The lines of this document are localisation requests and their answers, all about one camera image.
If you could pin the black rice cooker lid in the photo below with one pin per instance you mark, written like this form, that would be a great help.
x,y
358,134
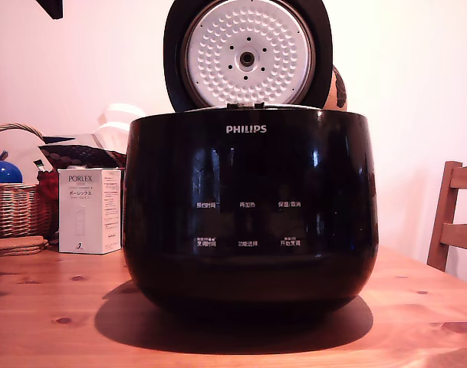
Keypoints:
x,y
248,57

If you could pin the black Philips rice cooker body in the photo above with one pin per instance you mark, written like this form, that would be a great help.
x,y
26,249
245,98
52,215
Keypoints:
x,y
252,230

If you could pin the dark dotted fabric bag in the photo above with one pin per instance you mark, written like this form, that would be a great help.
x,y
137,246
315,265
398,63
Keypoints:
x,y
76,155

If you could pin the cork coaster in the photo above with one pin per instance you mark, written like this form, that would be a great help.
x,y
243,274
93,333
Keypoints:
x,y
22,250
14,240

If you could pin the white Porlex box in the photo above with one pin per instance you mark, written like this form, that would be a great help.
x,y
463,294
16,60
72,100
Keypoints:
x,y
87,214

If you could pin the brown round object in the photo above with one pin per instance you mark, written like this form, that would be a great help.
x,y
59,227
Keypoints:
x,y
340,92

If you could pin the white plastic bag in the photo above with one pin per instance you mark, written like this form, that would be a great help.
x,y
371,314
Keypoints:
x,y
114,122

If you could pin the wooden chair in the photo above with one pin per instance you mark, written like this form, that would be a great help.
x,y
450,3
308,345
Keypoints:
x,y
453,214

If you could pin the woven wicker basket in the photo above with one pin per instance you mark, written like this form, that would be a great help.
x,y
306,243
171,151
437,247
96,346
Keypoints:
x,y
10,211

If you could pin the blue ball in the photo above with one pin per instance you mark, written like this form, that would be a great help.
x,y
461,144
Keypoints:
x,y
3,172

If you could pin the red knitted cloth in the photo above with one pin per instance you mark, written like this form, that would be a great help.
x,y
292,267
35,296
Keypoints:
x,y
47,195

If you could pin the steel inner pot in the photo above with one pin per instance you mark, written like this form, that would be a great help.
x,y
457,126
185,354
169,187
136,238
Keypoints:
x,y
294,106

